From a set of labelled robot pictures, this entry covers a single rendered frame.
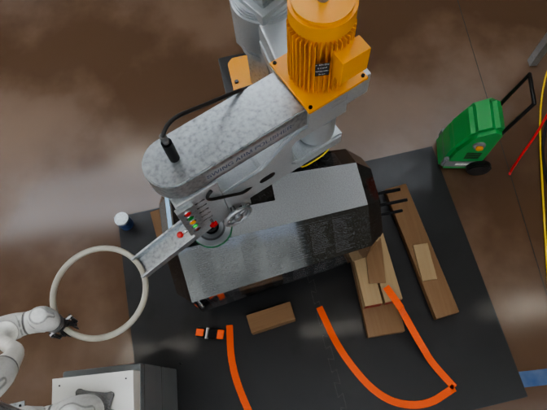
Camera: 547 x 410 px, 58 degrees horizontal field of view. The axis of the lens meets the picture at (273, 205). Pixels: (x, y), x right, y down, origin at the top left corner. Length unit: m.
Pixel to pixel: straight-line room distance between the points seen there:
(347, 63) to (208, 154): 0.60
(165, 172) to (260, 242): 0.97
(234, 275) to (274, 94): 1.18
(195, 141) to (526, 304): 2.59
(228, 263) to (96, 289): 1.27
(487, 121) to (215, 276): 1.96
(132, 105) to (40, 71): 0.89
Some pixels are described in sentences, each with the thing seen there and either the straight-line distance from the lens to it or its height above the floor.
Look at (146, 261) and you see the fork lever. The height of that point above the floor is 0.92.
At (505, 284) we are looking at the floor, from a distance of 3.72.
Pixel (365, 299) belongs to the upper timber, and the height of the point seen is 0.19.
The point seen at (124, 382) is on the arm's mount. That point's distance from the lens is 2.60.
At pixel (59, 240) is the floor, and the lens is 3.93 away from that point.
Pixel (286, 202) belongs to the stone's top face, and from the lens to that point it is 2.70.
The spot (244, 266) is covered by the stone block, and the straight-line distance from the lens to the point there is 2.76.
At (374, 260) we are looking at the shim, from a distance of 3.31.
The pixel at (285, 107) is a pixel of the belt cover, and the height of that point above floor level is 1.72.
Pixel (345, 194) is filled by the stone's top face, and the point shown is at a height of 0.85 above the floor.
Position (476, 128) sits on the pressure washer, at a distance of 3.47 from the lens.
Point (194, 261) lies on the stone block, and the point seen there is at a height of 0.78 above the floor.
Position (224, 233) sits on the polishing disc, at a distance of 2.65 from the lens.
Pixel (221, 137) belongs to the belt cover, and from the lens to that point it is 1.91.
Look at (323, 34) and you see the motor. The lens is 1.67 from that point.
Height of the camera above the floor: 3.38
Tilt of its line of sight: 69 degrees down
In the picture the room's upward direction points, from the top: 8 degrees counter-clockwise
